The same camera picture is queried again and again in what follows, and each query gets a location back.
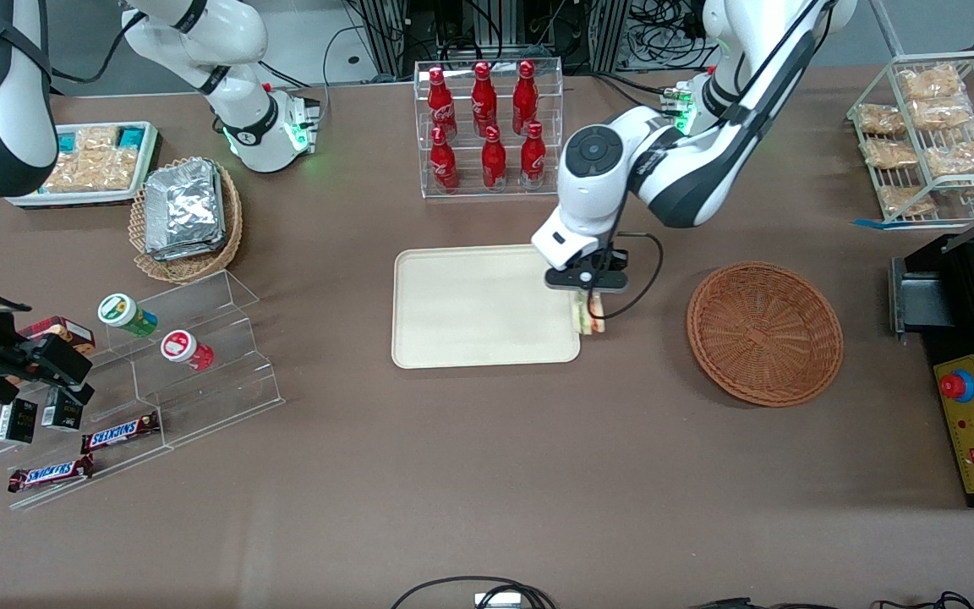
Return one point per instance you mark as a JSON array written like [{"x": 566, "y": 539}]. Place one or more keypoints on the black machine base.
[{"x": 973, "y": 321}]

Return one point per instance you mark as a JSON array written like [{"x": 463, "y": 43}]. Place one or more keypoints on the light tan wicker basket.
[{"x": 187, "y": 269}]

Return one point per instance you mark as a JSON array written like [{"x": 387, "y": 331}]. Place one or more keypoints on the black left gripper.
[{"x": 593, "y": 304}]

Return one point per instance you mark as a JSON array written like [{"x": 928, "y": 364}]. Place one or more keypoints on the red emergency stop button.
[{"x": 955, "y": 386}]

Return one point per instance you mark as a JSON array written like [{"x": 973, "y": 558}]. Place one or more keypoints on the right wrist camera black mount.
[{"x": 51, "y": 359}]

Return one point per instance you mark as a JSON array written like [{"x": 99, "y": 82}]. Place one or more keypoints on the blue tape strip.
[{"x": 867, "y": 223}]

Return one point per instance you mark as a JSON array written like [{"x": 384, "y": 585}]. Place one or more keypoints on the white plastic snack tray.
[{"x": 73, "y": 199}]

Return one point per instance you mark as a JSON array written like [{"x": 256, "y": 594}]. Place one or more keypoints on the clear bag of crackers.
[
  {"x": 98, "y": 139},
  {"x": 90, "y": 171}
]

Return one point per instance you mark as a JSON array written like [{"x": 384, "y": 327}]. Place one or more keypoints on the clear acrylic stepped display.
[{"x": 225, "y": 397}]

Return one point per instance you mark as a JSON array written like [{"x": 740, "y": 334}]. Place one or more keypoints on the teal snack packet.
[{"x": 69, "y": 142}]

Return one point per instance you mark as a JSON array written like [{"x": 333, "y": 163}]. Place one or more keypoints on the brown chocolate box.
[{"x": 68, "y": 330}]

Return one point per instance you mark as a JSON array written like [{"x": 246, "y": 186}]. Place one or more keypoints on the red can with white lid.
[{"x": 184, "y": 348}]

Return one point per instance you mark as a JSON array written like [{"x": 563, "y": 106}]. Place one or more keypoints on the green can with white lid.
[{"x": 125, "y": 313}]

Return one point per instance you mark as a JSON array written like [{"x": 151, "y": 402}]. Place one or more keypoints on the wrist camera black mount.
[
  {"x": 51, "y": 359},
  {"x": 614, "y": 257}
]

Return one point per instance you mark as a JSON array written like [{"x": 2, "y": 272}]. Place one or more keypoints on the small grey device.
[{"x": 497, "y": 600}]

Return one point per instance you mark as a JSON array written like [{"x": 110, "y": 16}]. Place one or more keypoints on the triangle sandwich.
[{"x": 588, "y": 328}]

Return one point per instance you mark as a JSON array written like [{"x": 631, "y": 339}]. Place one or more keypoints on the aluminium frame rack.
[{"x": 385, "y": 34}]

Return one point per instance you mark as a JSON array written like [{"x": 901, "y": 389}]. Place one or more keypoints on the grey metal box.
[{"x": 918, "y": 304}]

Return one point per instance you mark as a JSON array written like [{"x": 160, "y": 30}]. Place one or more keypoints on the clear acrylic bottle rack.
[{"x": 555, "y": 127}]

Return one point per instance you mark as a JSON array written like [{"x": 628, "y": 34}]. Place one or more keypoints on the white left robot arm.
[{"x": 690, "y": 169}]

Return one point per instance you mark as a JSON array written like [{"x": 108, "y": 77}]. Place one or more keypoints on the silver foil pack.
[
  {"x": 191, "y": 254},
  {"x": 183, "y": 203}
]

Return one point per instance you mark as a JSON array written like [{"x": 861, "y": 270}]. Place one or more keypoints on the red cola bottle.
[
  {"x": 444, "y": 162},
  {"x": 494, "y": 162},
  {"x": 484, "y": 100},
  {"x": 533, "y": 159},
  {"x": 440, "y": 103},
  {"x": 525, "y": 100}
]

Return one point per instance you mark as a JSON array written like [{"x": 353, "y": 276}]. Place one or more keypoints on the beige rectangular tray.
[{"x": 478, "y": 313}]

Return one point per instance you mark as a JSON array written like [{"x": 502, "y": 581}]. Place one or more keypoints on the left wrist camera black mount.
[{"x": 614, "y": 257}]

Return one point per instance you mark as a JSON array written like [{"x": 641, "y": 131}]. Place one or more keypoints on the small black box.
[
  {"x": 16, "y": 421},
  {"x": 62, "y": 413}
]

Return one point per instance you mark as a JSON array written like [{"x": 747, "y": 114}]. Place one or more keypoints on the brown Snickers bar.
[
  {"x": 50, "y": 474},
  {"x": 119, "y": 433}
]

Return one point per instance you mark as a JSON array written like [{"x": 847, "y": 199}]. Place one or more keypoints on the brown round wicker basket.
[{"x": 764, "y": 334}]

